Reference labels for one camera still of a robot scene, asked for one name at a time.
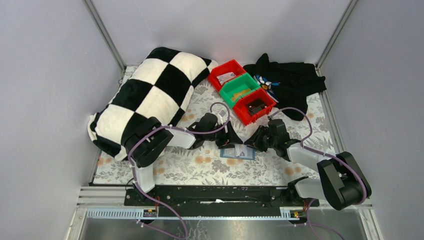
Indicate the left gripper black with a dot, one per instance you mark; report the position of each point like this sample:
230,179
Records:
227,136

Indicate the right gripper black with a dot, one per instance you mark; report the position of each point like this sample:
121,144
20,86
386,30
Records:
262,140

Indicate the blue card holder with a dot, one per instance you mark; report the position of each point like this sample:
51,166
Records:
229,153

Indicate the silver VIP card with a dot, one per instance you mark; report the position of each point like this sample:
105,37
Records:
240,150

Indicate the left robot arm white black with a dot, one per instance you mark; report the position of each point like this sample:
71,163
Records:
150,139

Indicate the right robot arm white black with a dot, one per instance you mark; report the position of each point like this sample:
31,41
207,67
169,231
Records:
341,182

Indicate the floral patterned table mat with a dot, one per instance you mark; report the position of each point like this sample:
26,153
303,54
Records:
204,166

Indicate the black object in bin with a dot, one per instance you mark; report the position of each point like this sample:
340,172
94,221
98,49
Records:
256,106

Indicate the near red plastic bin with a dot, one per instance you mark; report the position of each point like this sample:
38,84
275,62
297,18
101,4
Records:
240,108

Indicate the yellow item in green bin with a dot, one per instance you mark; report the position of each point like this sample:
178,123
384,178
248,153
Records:
239,94

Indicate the green plastic bin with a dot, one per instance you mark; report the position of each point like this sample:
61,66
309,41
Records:
238,84

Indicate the small colourful toy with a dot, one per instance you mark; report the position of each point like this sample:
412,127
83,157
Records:
265,83

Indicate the black cloth garment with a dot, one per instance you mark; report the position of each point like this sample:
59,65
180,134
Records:
298,80

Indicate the far red plastic bin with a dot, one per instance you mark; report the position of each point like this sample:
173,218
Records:
230,66

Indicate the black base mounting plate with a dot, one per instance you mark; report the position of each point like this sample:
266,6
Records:
212,198

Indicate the black white checkered pillow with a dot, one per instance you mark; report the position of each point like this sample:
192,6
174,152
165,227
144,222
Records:
160,87

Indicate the perforated metal rail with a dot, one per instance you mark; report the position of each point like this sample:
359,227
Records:
163,214

